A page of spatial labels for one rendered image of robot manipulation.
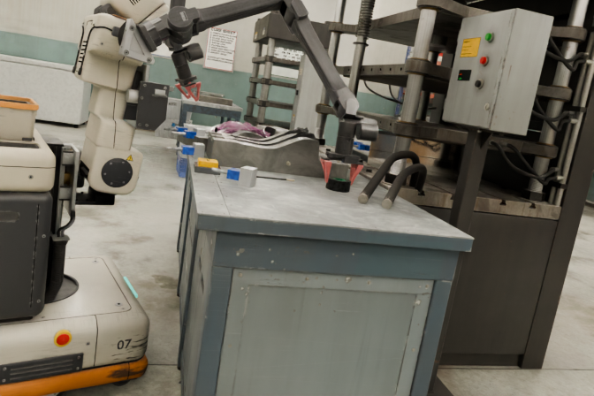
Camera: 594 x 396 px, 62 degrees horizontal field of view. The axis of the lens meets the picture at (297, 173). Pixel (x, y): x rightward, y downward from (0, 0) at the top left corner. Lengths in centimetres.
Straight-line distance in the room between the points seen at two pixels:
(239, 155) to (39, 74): 688
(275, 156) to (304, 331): 69
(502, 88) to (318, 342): 102
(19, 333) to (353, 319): 99
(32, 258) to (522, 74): 165
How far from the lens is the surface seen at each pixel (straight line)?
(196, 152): 178
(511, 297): 246
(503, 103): 179
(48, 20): 930
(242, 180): 142
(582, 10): 245
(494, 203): 224
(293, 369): 133
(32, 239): 164
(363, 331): 134
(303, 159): 176
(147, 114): 175
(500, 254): 234
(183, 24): 162
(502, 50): 179
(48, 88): 841
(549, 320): 264
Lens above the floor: 109
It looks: 9 degrees down
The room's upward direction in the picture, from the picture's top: 9 degrees clockwise
